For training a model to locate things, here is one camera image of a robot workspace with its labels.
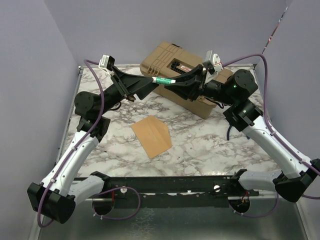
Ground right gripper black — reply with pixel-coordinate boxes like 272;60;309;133
165;64;236;107

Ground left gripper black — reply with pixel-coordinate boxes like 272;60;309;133
97;65;159;116

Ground green white glue stick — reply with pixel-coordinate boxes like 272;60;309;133
152;77;176;85

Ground brown paper envelope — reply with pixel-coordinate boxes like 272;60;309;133
131;115;172;159

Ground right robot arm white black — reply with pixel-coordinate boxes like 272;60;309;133
164;64;320;203

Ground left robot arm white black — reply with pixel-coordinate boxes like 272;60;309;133
27;67;158;228

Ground tan plastic tool case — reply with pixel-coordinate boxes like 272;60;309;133
139;41;233;119

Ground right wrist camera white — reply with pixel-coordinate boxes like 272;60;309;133
202;50;223;75

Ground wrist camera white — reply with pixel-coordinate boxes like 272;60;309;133
98;54;115;76
202;50;223;75

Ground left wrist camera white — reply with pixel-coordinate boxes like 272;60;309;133
98;54;115;76

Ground blue handled pliers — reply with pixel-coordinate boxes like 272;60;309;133
226;125;250;141

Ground black mounting base rail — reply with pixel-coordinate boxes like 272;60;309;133
93;175;259;209

